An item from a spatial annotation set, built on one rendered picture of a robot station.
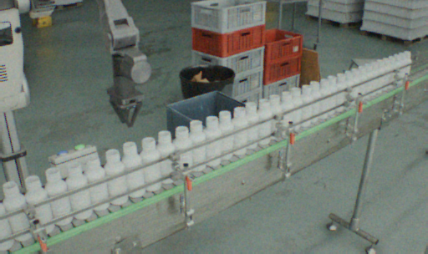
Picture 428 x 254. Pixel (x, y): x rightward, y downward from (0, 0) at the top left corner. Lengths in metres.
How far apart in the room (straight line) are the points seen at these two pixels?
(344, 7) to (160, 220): 7.33
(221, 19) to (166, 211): 2.48
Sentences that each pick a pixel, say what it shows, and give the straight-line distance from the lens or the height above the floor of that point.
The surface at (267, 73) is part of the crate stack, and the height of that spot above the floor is 0.34.
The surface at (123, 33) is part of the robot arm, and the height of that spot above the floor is 1.50.
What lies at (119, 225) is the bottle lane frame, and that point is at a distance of 1.25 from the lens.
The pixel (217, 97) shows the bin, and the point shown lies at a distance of 2.16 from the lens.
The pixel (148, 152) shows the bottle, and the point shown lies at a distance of 1.23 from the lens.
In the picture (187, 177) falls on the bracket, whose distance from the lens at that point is 1.22.
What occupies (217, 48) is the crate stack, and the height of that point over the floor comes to 0.74.
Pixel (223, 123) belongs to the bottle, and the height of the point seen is 1.14.
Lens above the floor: 1.74
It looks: 25 degrees down
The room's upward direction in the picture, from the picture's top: 1 degrees clockwise
